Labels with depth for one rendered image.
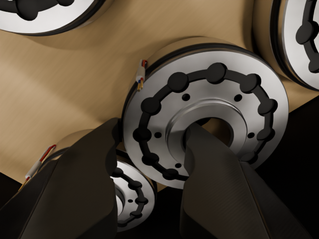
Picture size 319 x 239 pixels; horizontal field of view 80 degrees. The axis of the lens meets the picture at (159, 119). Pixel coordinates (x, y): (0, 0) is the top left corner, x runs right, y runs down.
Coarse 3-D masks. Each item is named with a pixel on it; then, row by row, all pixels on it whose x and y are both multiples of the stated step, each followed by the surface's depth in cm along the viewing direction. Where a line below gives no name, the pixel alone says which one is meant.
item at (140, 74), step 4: (140, 60) 11; (144, 60) 11; (140, 64) 10; (144, 64) 11; (140, 68) 9; (144, 68) 10; (140, 72) 9; (144, 72) 9; (136, 76) 9; (140, 76) 9; (144, 76) 9; (136, 80) 9; (140, 80) 9; (140, 84) 8; (140, 88) 8
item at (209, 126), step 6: (210, 120) 15; (216, 120) 14; (204, 126) 15; (210, 126) 14; (216, 126) 14; (222, 126) 13; (210, 132) 14; (216, 132) 13; (222, 132) 13; (222, 138) 12
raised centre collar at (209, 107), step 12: (192, 108) 10; (204, 108) 10; (216, 108) 10; (228, 108) 10; (180, 120) 11; (192, 120) 11; (228, 120) 11; (240, 120) 11; (168, 132) 11; (180, 132) 11; (228, 132) 12; (240, 132) 11; (168, 144) 11; (180, 144) 11; (228, 144) 12; (240, 144) 12; (180, 156) 12
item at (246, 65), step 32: (160, 64) 10; (192, 64) 10; (224, 64) 10; (256, 64) 10; (160, 96) 11; (192, 96) 10; (224, 96) 10; (256, 96) 11; (128, 128) 11; (160, 128) 11; (256, 128) 12; (160, 160) 13; (256, 160) 13
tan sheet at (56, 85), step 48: (144, 0) 12; (192, 0) 12; (240, 0) 12; (0, 48) 13; (48, 48) 13; (96, 48) 13; (144, 48) 13; (0, 96) 15; (48, 96) 15; (96, 96) 15; (288, 96) 15; (0, 144) 17; (48, 144) 17
